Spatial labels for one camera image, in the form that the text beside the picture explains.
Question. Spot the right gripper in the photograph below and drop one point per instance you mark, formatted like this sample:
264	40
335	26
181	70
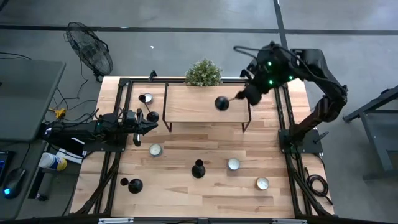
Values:
253	93

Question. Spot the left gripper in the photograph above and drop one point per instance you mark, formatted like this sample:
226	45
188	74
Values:
130	128

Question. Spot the blue patterned candle tin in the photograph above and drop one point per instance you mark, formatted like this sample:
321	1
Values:
155	150
233	164

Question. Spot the brown patterned candle tin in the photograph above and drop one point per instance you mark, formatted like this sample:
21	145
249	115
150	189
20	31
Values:
148	98

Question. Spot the short black candlestick holder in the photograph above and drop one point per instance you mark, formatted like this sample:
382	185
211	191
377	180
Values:
136	186

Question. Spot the copper candle tin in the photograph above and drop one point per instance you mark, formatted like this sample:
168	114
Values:
262	183

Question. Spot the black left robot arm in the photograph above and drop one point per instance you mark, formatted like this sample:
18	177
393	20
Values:
77	129

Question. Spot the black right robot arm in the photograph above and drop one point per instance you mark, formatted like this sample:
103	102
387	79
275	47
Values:
326	102

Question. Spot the green potted plant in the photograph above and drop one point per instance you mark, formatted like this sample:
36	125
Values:
203	73

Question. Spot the wooden shelf with black legs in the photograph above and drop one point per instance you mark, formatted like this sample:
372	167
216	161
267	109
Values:
192	105

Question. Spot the small black clamp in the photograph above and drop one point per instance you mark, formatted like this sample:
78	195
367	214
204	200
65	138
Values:
152	75

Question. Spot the yellow power plug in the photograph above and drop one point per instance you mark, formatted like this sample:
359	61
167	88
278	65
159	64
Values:
59	112

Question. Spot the black floor fan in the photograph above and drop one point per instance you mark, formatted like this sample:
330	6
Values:
90	49

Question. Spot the white wipes canister yellow lid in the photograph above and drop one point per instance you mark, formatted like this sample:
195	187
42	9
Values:
53	161

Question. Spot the grey desk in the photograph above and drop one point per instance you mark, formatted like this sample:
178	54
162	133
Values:
28	96
31	149

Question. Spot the black computer mouse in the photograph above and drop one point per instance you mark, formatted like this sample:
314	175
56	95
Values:
14	183

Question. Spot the grey metal stand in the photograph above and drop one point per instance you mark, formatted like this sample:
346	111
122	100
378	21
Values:
377	140

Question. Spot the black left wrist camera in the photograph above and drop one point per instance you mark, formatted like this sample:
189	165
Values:
130	115

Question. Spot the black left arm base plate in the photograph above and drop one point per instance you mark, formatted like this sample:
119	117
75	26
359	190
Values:
102	147

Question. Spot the black metal table frame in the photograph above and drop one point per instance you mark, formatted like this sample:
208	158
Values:
123	82

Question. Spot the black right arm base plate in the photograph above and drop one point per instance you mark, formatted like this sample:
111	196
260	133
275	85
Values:
308	147

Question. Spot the silver bracket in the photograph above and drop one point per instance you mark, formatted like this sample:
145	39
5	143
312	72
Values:
115	221
289	221

